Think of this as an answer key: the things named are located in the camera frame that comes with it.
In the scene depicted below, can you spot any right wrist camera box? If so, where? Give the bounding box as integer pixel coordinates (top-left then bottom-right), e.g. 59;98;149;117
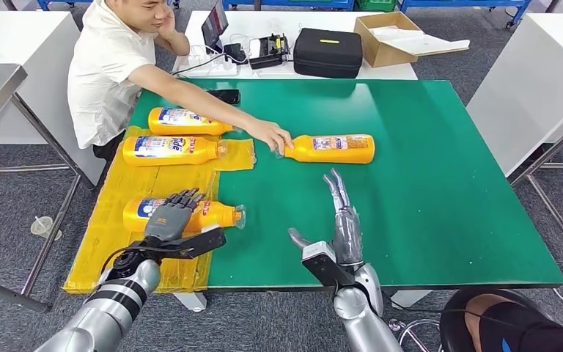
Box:
301;241;358;287

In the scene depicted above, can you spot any chrome chair base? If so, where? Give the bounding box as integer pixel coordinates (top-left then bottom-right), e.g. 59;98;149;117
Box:
388;318;443;352

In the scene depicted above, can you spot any orange detergent bottle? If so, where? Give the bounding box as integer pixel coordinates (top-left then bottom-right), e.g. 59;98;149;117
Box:
122;136;228;168
273;133;376;165
122;197;246;233
147;106;236;137

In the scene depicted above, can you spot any yellow taped cardboard mat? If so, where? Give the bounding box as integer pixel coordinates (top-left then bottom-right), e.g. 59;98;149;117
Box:
62;125;257;295

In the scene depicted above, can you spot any blue metal rack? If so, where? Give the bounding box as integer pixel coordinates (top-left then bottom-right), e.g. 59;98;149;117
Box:
223;0;356;12
397;0;530;29

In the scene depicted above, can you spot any black label printer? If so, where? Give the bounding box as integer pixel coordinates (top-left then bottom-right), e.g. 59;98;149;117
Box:
248;32;292;70

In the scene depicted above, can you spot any clear plastic cup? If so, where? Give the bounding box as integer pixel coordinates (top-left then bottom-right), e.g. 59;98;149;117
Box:
30;216;63;241

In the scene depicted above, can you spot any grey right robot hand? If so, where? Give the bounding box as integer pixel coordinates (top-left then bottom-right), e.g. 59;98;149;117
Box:
287;168;364;268

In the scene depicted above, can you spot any black chair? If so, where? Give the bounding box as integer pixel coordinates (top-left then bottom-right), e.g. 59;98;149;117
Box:
439;287;563;352

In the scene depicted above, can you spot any dark tablet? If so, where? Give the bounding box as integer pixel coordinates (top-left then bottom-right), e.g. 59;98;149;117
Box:
200;0;230;54

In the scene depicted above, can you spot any white sheet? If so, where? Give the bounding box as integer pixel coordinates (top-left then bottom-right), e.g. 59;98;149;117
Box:
369;24;471;56

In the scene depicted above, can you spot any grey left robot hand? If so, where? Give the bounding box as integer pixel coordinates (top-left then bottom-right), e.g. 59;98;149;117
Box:
144;188;207;244

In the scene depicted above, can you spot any black smartphone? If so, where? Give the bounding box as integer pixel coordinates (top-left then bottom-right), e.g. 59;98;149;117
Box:
206;89;241;106

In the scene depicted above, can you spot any black power cable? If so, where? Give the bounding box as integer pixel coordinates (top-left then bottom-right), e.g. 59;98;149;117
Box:
172;52;227;78

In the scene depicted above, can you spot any person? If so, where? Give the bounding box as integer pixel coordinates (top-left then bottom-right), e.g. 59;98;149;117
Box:
67;0;295;164
465;293;563;352

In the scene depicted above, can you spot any white table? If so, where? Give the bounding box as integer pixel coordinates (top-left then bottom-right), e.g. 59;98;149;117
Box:
0;10;108;188
466;12;563;273
172;10;419;81

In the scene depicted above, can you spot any black power adapter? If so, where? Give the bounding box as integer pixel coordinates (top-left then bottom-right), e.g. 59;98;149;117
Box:
223;43;249;65

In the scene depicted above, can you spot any white table foot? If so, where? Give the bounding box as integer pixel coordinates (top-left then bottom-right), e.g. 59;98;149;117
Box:
173;292;208;313
390;290;433;309

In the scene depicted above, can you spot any brown cardboard box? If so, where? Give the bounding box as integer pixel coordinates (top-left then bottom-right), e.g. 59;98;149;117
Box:
353;11;457;69

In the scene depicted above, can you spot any green crate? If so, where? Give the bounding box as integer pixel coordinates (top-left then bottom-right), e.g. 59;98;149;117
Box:
356;0;398;13

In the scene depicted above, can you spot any black zip case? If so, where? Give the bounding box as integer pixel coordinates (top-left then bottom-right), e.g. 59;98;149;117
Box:
292;27;364;80

